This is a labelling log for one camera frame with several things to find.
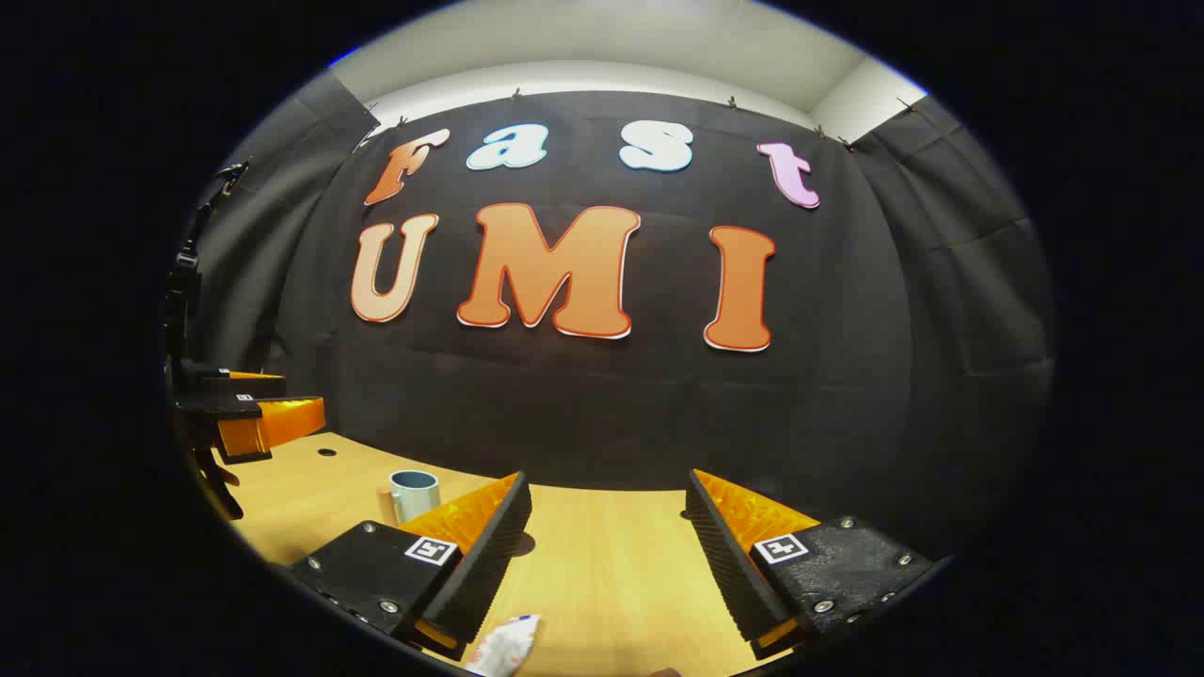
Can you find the white toothpaste tube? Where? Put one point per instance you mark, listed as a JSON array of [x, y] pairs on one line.
[[508, 644]]

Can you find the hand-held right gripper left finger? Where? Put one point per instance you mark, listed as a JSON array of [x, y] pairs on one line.
[[489, 564]]

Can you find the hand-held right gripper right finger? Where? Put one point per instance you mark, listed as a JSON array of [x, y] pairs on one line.
[[729, 564]]

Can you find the black backdrop cloth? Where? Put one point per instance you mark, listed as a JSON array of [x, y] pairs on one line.
[[611, 414]]

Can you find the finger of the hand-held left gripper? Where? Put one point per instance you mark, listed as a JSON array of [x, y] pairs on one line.
[[282, 423], [254, 381]]

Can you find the wooden desktop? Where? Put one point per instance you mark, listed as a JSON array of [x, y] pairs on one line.
[[611, 583]]

